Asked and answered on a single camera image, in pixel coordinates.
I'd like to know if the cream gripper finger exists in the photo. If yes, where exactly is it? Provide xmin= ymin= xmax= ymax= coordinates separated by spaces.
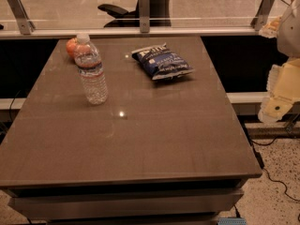
xmin=258 ymin=59 xmax=300 ymax=124
xmin=259 ymin=16 xmax=281 ymax=38

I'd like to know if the clear plastic water bottle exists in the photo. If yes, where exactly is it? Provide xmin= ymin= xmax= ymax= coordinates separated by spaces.
xmin=73 ymin=33 xmax=108 ymax=105

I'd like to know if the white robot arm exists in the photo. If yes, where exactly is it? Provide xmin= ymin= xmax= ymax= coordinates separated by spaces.
xmin=258 ymin=0 xmax=300 ymax=124

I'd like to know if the black office chair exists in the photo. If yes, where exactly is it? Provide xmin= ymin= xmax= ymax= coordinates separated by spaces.
xmin=97 ymin=0 xmax=171 ymax=27

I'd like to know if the blue chip bag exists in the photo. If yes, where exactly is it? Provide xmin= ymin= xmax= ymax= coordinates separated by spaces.
xmin=131 ymin=44 xmax=194 ymax=81

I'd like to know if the orange round fruit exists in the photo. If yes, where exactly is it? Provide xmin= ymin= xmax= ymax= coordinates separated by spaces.
xmin=66 ymin=37 xmax=77 ymax=58

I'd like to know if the glass railing panel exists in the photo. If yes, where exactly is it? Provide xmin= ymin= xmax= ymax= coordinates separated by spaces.
xmin=0 ymin=0 xmax=300 ymax=31

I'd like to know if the right metal railing bracket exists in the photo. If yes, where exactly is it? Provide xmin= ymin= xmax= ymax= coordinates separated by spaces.
xmin=250 ymin=0 xmax=275 ymax=31

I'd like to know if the metal railing bracket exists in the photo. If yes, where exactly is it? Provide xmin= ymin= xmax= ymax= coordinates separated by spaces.
xmin=7 ymin=0 xmax=35 ymax=35
xmin=139 ymin=0 xmax=150 ymax=33
xmin=250 ymin=0 xmax=275 ymax=31

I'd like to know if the black floor cable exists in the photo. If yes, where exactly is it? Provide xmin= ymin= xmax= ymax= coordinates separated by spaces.
xmin=242 ymin=124 xmax=300 ymax=222

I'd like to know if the middle metal railing bracket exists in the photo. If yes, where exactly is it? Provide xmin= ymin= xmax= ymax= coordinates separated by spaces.
xmin=139 ymin=0 xmax=150 ymax=33

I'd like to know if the left metal railing bracket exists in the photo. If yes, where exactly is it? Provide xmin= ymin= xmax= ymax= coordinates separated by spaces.
xmin=7 ymin=0 xmax=35 ymax=35

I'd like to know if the black cable at left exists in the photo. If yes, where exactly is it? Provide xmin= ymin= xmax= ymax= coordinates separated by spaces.
xmin=0 ymin=89 xmax=23 ymax=136

